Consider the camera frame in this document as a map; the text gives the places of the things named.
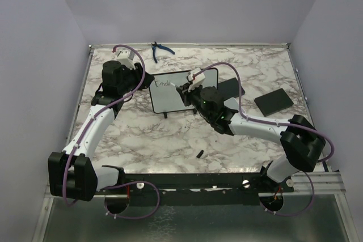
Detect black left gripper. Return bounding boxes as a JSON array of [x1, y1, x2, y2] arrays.
[[119, 62, 155, 95]]

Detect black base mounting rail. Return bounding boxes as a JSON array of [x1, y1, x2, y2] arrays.
[[93, 162, 296, 207]]

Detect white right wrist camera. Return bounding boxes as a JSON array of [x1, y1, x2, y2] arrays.
[[187, 68, 205, 92]]

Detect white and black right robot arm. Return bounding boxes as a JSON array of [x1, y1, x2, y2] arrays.
[[176, 84, 326, 192]]

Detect black marker cap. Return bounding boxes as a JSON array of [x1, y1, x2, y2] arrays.
[[196, 150, 204, 159]]

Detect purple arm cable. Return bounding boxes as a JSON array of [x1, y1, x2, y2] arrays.
[[61, 43, 161, 221], [195, 62, 336, 217]]

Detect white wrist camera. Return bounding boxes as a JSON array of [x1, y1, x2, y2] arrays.
[[187, 68, 205, 92], [114, 48, 136, 70]]

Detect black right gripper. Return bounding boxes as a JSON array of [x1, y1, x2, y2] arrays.
[[178, 82, 212, 121]]

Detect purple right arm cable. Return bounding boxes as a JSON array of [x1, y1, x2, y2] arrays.
[[195, 62, 336, 217]]

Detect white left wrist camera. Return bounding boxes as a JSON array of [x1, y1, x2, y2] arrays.
[[114, 48, 136, 70]]

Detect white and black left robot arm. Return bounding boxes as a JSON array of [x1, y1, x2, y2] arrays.
[[48, 58, 154, 201]]

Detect black rectangular eraser block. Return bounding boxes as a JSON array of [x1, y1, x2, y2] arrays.
[[217, 78, 246, 101]]

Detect blue handled pliers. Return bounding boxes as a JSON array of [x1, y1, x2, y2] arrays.
[[150, 41, 176, 64]]

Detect black framed whiteboard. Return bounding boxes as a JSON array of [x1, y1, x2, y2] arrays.
[[147, 67, 219, 118]]

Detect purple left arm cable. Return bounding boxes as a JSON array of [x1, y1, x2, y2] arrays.
[[61, 43, 161, 221]]

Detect black flat pad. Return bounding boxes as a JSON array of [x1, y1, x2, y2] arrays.
[[254, 88, 294, 117]]

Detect aluminium frame profile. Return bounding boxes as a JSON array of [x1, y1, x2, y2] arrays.
[[291, 172, 346, 195]]

